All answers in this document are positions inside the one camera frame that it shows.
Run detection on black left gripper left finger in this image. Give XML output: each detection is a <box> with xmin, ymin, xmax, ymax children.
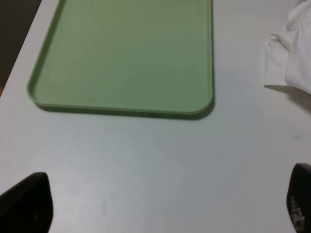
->
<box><xmin>0</xmin><ymin>172</ymin><xmax>53</xmax><ymax>233</ymax></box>

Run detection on light green plastic tray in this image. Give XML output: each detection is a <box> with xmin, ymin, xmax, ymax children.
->
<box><xmin>27</xmin><ymin>0</ymin><xmax>213</xmax><ymax>117</ymax></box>

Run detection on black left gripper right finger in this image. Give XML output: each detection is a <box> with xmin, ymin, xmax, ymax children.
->
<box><xmin>286</xmin><ymin>163</ymin><xmax>311</xmax><ymax>233</ymax></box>

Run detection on white short sleeve t-shirt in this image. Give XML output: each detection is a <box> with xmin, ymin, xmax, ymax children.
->
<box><xmin>263</xmin><ymin>0</ymin><xmax>311</xmax><ymax>94</ymax></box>

